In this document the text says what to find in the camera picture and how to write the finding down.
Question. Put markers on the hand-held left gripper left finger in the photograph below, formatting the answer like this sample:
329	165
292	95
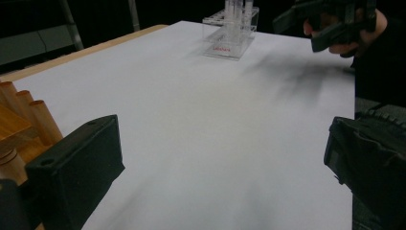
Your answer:
73	172

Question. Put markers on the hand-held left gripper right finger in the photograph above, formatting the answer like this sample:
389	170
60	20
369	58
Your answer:
373	166

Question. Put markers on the wooden test tube rack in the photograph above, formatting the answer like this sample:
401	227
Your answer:
19	127

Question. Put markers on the clear acrylic test tube rack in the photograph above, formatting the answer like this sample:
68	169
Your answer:
226	51

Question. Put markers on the white table mat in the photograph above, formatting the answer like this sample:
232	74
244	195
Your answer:
191	127

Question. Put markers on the grey metal stand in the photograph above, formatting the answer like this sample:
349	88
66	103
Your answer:
73	35

